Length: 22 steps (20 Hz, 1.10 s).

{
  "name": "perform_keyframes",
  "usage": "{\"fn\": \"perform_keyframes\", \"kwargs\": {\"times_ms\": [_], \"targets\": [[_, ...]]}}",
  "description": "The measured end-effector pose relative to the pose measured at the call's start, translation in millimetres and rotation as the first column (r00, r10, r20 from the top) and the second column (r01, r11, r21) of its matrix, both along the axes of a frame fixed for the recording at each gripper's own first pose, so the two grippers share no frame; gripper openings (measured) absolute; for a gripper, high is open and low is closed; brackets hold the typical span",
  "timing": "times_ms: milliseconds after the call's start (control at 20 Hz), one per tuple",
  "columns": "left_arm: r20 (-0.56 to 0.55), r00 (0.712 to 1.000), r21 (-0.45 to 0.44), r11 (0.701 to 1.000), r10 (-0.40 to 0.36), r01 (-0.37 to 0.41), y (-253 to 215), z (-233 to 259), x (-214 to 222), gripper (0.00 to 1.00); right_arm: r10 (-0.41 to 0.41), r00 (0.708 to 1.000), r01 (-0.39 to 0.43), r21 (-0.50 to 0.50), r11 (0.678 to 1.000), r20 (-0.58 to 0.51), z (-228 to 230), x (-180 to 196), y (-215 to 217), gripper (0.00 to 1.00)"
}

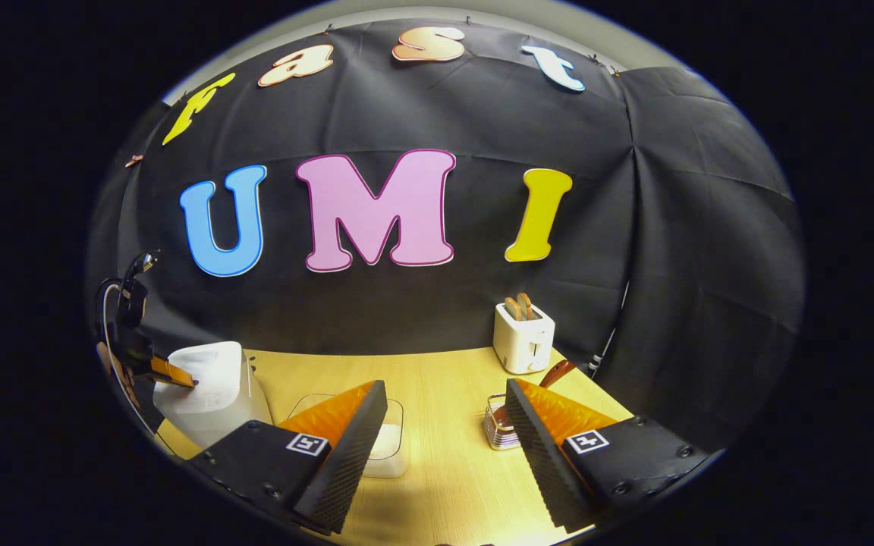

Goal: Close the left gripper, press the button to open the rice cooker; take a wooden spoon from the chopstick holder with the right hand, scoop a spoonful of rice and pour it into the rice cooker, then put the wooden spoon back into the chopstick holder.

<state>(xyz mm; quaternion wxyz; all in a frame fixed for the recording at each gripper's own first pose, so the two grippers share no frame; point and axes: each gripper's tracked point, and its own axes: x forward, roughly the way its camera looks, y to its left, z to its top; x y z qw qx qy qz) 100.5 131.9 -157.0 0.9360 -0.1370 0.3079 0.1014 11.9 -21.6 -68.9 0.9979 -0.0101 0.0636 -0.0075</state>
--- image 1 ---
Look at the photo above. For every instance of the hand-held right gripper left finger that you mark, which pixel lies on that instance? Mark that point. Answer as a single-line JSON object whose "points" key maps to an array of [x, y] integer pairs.
{"points": [[353, 455]]}

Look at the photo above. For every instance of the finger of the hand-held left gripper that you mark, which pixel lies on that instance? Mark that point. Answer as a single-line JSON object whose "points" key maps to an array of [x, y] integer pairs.
{"points": [[173, 373]]}

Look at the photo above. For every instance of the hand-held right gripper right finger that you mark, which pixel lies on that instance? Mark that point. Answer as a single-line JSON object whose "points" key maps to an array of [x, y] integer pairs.
{"points": [[536, 455]]}

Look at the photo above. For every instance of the white rice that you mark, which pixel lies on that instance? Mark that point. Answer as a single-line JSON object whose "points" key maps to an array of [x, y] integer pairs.
{"points": [[388, 444]]}

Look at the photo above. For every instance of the white rice cooker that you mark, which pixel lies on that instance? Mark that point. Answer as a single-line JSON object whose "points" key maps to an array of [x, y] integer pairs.
{"points": [[209, 394]]}

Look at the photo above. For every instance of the dark wooden spoon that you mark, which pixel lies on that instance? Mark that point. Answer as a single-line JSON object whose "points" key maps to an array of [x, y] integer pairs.
{"points": [[557, 373]]}

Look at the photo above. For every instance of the clear plastic box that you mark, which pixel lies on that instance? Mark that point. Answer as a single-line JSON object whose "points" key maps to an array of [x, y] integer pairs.
{"points": [[391, 455]]}

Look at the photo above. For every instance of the white toaster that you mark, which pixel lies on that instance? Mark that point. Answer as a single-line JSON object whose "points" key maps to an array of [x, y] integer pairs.
{"points": [[522, 345]]}

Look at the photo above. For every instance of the toast slice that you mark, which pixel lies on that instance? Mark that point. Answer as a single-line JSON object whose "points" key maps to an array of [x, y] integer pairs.
{"points": [[526, 305], [512, 309]]}

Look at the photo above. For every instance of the small copper clip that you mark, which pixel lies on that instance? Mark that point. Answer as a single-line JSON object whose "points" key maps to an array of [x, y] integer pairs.
{"points": [[133, 160]]}

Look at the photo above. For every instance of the black backdrop cloth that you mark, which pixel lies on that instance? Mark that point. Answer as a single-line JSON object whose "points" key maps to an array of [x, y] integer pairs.
{"points": [[482, 114]]}

